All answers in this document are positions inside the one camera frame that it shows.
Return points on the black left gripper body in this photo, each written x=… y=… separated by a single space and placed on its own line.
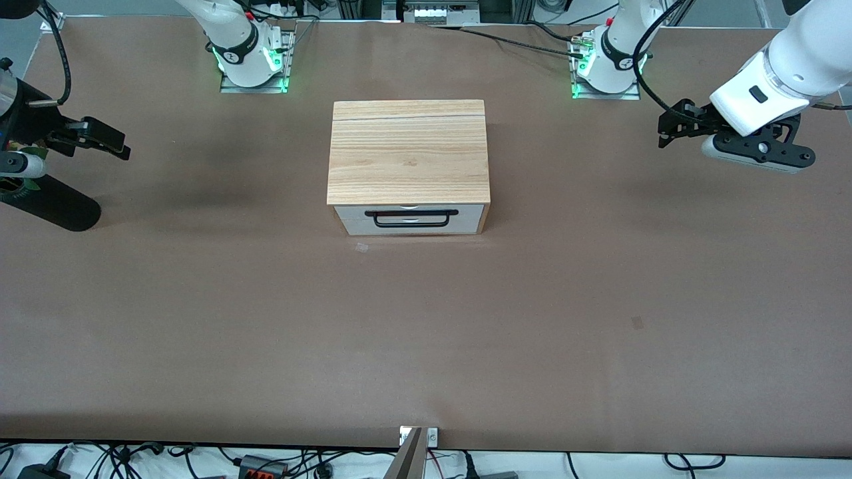
x=697 y=121

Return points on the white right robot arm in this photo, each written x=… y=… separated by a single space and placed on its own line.
x=233 y=26

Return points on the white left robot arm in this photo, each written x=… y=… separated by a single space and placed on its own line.
x=792 y=66

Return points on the wooden drawer cabinet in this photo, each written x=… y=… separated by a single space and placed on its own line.
x=409 y=153

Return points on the black plant pot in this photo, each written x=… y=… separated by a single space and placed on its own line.
x=60 y=209

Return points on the brown table cover mat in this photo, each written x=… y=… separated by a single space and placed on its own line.
x=266 y=332

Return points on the grey power strip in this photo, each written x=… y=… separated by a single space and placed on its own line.
x=432 y=13

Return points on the black power adapter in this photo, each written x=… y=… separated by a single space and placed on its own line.
x=43 y=473

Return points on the black orange connector box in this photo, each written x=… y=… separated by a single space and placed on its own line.
x=263 y=467

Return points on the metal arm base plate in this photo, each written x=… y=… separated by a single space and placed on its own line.
x=291 y=56
x=631 y=96

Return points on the black left camera bracket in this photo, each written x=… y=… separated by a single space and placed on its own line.
x=785 y=150

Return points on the aluminium frame corner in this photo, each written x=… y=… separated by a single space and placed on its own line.
x=52 y=22

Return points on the small metal mounting bracket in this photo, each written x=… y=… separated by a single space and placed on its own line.
x=432 y=437

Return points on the beige camera mount strut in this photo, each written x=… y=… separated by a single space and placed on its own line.
x=407 y=462

